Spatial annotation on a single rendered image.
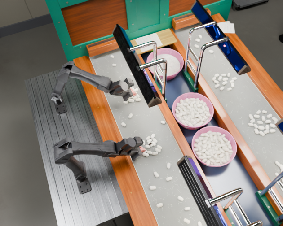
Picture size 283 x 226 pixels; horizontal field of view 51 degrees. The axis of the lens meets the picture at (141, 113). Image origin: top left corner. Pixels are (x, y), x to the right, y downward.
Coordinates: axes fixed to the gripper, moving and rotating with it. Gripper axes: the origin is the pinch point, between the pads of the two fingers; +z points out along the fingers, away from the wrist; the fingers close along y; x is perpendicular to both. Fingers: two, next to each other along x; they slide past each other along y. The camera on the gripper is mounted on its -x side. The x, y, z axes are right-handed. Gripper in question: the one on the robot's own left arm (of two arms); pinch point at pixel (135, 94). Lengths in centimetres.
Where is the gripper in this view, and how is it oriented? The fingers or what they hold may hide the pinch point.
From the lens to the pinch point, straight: 195.6
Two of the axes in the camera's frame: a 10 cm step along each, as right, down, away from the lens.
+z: 7.2, 0.9, 6.8
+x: -5.8, 6.1, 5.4
